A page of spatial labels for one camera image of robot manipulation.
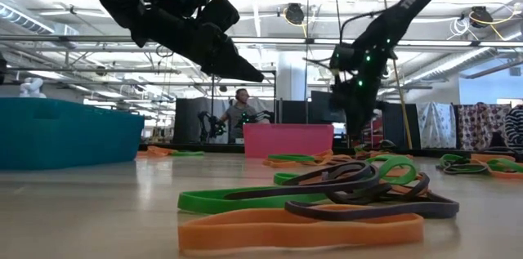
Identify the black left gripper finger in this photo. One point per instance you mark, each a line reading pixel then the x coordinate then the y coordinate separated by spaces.
pixel 229 63

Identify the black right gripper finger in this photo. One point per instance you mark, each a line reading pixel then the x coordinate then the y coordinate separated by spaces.
pixel 361 128

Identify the green rubber band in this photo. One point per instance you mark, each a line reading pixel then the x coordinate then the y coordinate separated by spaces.
pixel 188 153
pixel 212 202
pixel 506 164
pixel 282 178
pixel 290 157
pixel 449 157
pixel 392 161
pixel 361 150

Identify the black background robot arm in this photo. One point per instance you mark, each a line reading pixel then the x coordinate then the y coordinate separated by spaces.
pixel 255 118
pixel 212 126

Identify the black monitor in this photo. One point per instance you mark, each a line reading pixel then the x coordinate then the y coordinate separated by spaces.
pixel 323 108

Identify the grey curtain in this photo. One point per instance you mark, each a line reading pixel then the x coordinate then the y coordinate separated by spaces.
pixel 204 105

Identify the black partition panel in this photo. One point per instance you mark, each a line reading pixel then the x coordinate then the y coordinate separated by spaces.
pixel 187 122

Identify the white patterned curtain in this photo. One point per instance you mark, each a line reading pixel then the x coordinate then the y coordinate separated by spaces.
pixel 435 124

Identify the red plastic basket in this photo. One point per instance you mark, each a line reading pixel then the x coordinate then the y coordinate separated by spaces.
pixel 286 140

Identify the floral patterned curtain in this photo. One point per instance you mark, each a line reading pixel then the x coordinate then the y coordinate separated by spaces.
pixel 482 126

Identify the white robot figure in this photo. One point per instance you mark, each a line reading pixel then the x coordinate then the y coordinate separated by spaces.
pixel 32 87

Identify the blue plastic basket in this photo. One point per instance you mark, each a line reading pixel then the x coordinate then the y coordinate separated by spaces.
pixel 61 136

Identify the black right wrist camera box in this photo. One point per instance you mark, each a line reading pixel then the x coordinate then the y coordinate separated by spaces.
pixel 342 56

